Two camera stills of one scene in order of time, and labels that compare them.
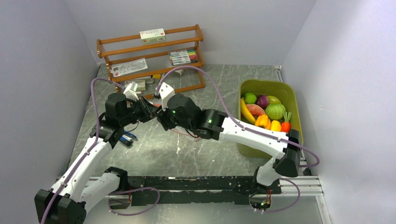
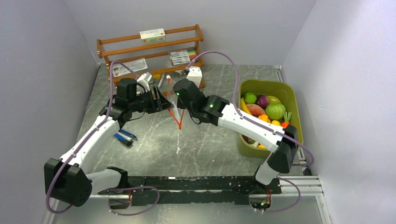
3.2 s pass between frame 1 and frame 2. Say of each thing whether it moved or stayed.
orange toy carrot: stayed
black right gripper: moved
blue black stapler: stayed
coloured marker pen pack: stayed
